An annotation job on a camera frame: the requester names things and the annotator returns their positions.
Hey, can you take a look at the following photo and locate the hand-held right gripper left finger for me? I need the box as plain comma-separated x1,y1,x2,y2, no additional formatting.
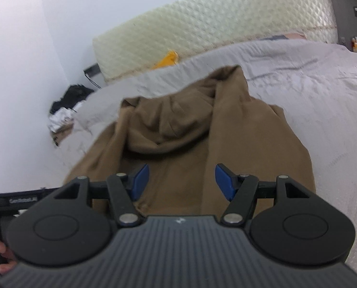
54,163,151,228

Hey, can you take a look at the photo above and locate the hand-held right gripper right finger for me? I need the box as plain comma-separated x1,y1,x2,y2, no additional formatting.
214,163,312,227

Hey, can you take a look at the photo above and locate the brown hoodie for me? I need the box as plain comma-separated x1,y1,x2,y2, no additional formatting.
63,64,317,216

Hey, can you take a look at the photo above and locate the pile of dark clothes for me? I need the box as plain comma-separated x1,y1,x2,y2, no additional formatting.
49,84,95,117

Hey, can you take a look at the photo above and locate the white crumpled cloth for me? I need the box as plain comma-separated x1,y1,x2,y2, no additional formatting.
48,102,86,132

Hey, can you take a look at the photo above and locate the yellow cloth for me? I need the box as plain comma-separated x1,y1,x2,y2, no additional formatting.
153,50,179,70

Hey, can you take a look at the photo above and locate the grey bed sheet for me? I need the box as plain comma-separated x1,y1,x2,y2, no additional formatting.
54,37,357,279

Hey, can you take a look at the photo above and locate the cream quilted headboard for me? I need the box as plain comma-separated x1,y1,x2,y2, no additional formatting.
92,0,337,81

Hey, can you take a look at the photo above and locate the patterned pillow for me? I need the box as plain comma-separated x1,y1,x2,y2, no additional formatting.
264,31,306,41

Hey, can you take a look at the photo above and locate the black cable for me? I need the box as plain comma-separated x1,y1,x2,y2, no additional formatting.
85,73,102,90

